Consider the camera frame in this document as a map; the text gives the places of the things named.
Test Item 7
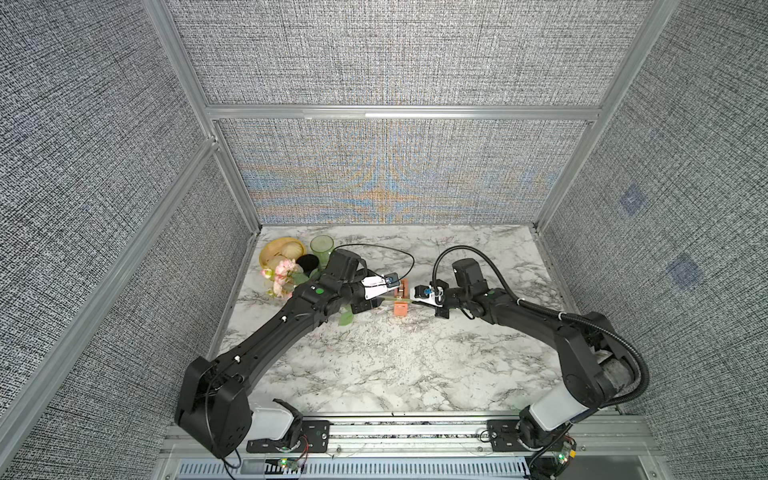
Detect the pink flower bouquet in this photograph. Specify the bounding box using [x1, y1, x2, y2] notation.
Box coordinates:
[262, 259, 395, 326]

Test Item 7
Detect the orange tape dispenser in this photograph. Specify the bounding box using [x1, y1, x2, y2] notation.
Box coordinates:
[393, 279, 410, 318]

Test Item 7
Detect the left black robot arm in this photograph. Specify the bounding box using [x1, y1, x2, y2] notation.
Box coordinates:
[174, 249, 386, 459]

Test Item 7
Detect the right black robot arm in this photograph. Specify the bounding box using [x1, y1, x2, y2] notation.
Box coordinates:
[413, 258, 650, 451]

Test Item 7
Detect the green glass cup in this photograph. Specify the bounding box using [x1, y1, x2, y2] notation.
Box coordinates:
[310, 234, 335, 268]

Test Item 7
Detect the black mug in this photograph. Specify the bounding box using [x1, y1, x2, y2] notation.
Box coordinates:
[296, 254, 320, 277]

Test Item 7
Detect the yellow bowl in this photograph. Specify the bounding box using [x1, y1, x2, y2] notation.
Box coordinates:
[258, 237, 307, 269]

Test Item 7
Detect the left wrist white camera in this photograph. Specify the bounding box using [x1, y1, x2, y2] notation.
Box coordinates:
[361, 273, 401, 300]

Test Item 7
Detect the wrist white camera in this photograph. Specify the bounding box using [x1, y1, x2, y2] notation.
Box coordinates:
[361, 273, 401, 300]
[410, 285, 444, 308]

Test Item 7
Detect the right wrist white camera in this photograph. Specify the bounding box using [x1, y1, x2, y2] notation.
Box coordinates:
[410, 285, 444, 308]

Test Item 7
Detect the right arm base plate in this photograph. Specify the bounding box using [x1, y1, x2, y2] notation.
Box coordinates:
[486, 419, 569, 452]

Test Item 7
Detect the aluminium front rail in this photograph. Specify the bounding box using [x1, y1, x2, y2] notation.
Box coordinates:
[158, 413, 661, 460]

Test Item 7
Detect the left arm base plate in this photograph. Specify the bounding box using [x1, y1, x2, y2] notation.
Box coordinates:
[245, 420, 332, 455]

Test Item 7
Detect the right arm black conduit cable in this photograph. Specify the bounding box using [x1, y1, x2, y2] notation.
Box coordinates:
[431, 244, 650, 409]

